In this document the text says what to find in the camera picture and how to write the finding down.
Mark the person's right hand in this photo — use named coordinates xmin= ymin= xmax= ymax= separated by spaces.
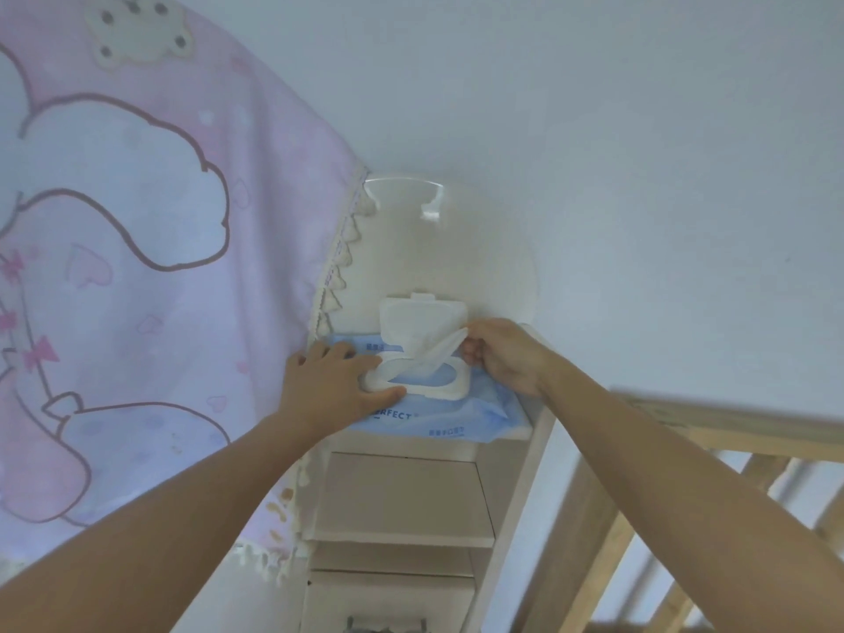
xmin=459 ymin=317 xmax=569 ymax=400

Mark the person's left hand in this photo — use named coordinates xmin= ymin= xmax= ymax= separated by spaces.
xmin=274 ymin=341 xmax=407 ymax=436

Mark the white wet wipe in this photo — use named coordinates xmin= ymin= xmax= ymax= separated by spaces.
xmin=381 ymin=327 xmax=470 ymax=383

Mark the blue wet wipes pack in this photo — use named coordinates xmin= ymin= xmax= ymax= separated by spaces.
xmin=327 ymin=293 xmax=532 ymax=444

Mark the person's right forearm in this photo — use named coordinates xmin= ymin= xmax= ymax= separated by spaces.
xmin=539 ymin=360 xmax=844 ymax=633

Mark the person's left forearm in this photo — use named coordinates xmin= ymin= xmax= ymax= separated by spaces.
xmin=0 ymin=412 xmax=344 ymax=633

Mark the white shelf cabinet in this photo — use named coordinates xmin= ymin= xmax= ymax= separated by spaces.
xmin=298 ymin=171 xmax=558 ymax=633

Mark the pink cartoon print curtain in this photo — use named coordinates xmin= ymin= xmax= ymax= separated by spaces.
xmin=0 ymin=0 xmax=370 ymax=587

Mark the white drawer with dark handle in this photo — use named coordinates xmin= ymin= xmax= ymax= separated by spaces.
xmin=300 ymin=571 xmax=477 ymax=633

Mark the wooden bed rail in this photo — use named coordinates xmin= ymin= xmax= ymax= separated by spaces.
xmin=511 ymin=387 xmax=844 ymax=633

